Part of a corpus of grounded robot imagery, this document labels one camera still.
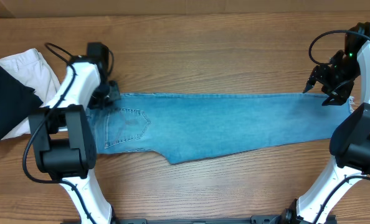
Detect light blue denim jeans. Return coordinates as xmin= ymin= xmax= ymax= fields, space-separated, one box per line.
xmin=86 ymin=93 xmax=353 ymax=164

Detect folded black garment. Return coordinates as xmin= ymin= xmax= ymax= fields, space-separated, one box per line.
xmin=0 ymin=66 xmax=42 ymax=140

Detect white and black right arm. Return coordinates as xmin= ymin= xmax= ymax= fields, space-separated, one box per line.
xmin=250 ymin=22 xmax=370 ymax=224

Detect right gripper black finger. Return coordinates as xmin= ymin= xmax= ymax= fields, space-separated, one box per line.
xmin=303 ymin=80 xmax=316 ymax=93
xmin=322 ymin=94 xmax=347 ymax=106

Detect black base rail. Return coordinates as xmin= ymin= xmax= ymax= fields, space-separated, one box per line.
xmin=115 ymin=215 xmax=280 ymax=224

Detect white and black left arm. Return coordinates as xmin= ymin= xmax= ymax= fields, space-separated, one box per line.
xmin=22 ymin=42 xmax=116 ymax=223

